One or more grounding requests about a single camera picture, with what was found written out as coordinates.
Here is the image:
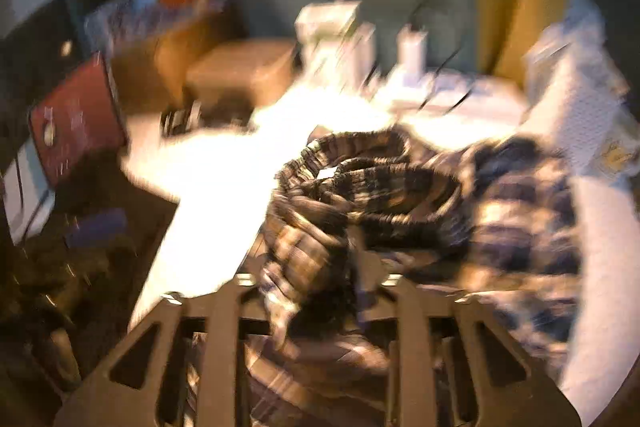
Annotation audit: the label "cardboard box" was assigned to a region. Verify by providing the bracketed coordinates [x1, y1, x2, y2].
[106, 13, 202, 114]

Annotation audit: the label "white charger with black cable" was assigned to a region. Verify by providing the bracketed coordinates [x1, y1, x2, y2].
[396, 0, 466, 80]

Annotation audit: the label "white perforated basket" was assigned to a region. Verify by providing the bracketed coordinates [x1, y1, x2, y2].
[519, 41, 627, 178]

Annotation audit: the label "white and green carton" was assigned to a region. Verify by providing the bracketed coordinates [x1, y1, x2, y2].
[294, 0, 377, 84]

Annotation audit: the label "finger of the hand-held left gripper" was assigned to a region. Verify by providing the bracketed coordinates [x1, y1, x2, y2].
[64, 207, 129, 249]

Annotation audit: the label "plaid pants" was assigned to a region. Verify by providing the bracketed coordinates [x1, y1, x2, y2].
[185, 129, 585, 427]

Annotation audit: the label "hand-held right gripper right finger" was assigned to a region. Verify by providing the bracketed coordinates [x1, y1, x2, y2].
[350, 227, 583, 427]

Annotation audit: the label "white power strip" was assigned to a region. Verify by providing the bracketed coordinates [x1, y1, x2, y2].
[379, 71, 527, 114]

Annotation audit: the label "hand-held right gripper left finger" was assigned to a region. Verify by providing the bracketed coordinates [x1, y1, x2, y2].
[52, 274, 273, 427]

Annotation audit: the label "wicker basket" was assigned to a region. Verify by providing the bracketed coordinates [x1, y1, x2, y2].
[186, 41, 297, 108]

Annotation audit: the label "tablet with red screen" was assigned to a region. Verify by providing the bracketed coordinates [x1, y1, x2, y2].
[27, 52, 129, 188]

